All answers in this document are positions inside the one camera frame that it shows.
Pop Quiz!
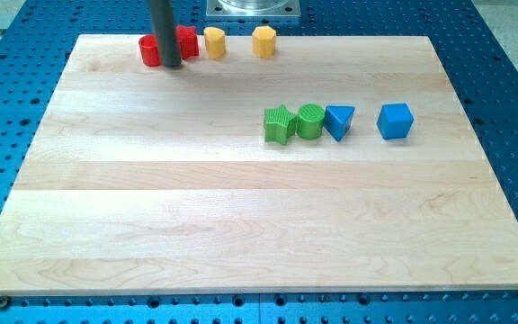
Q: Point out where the red circle block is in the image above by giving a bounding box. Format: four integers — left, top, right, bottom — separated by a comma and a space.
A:
138, 34, 161, 67

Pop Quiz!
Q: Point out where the blue cube block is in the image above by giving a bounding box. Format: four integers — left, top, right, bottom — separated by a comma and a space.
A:
376, 103, 414, 140

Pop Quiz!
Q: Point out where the light wooden board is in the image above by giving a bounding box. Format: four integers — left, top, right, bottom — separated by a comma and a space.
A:
0, 34, 518, 296

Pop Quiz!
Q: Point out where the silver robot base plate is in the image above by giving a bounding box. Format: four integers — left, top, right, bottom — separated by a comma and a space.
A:
206, 0, 301, 18

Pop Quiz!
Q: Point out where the blue triangle block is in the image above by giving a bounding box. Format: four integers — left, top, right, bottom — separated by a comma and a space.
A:
324, 105, 355, 141

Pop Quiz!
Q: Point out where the yellow hexagon block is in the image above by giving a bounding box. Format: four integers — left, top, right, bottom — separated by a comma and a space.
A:
252, 26, 277, 58

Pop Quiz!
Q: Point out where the red star block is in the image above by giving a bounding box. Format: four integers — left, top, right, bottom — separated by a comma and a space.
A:
176, 25, 199, 59

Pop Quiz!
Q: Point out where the green circle block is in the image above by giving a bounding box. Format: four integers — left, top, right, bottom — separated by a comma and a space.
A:
297, 103, 325, 140

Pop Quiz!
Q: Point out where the green star block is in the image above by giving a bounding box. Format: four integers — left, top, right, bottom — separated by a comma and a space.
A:
263, 104, 298, 145

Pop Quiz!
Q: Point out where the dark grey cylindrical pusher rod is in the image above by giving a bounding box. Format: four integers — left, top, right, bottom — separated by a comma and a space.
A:
147, 0, 182, 68

